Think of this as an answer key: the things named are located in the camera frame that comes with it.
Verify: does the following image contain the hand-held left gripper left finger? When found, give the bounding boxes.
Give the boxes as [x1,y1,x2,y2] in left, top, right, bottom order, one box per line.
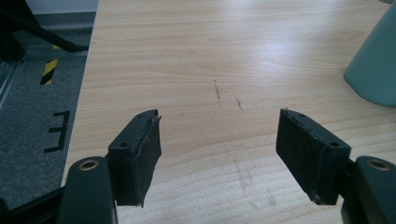
[106,108,163,208]

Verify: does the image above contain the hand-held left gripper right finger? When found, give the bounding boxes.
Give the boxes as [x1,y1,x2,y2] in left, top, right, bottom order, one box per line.
[276,107,352,206]

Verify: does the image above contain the black tape floor marking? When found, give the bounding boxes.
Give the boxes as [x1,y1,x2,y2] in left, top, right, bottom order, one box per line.
[43,110,71,154]

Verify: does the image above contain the teal green cone-shaped object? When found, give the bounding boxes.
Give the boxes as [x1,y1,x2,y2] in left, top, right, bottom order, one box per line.
[343,2,396,107]

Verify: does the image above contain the yellow black hazard tape strip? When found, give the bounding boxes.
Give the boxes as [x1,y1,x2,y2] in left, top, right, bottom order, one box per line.
[39,44,62,86]

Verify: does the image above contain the black metal stand leg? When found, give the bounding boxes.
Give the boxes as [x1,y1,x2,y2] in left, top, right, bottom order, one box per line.
[0,0,90,63]

